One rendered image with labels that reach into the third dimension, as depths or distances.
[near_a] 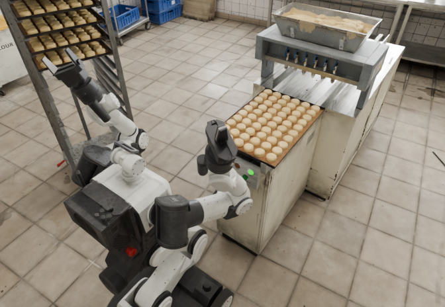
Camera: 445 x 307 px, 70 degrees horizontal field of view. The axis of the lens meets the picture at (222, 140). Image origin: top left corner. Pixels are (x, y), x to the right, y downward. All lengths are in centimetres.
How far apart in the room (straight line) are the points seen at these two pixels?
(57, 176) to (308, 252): 209
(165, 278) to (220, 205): 73
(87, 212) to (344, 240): 180
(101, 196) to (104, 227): 13
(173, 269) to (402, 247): 157
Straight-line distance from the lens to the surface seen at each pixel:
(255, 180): 160
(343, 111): 207
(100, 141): 298
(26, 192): 300
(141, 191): 112
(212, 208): 112
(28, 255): 259
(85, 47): 214
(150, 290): 178
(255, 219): 188
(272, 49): 217
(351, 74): 202
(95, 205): 113
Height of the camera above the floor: 193
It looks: 40 degrees down
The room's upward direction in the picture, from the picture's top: straight up
